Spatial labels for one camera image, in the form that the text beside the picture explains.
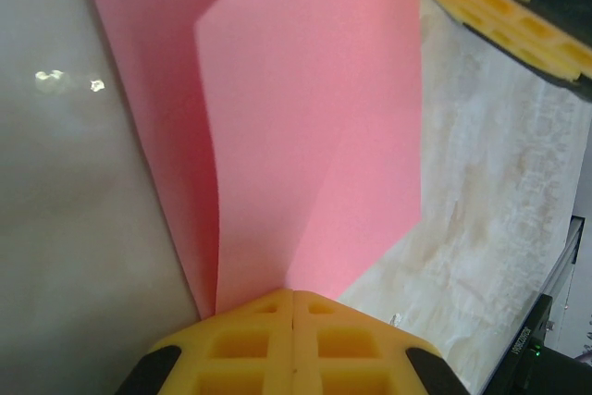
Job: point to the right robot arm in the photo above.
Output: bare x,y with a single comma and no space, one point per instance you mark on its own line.
555,367

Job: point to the aluminium mounting rail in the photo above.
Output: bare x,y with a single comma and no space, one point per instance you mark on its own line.
562,256

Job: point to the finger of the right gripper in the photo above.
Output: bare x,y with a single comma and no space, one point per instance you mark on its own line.
499,2

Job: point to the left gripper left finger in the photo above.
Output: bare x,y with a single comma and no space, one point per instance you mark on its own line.
240,353

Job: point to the pink cloth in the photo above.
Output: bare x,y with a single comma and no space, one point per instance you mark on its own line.
300,136

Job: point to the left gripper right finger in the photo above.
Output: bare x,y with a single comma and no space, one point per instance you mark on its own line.
347,353

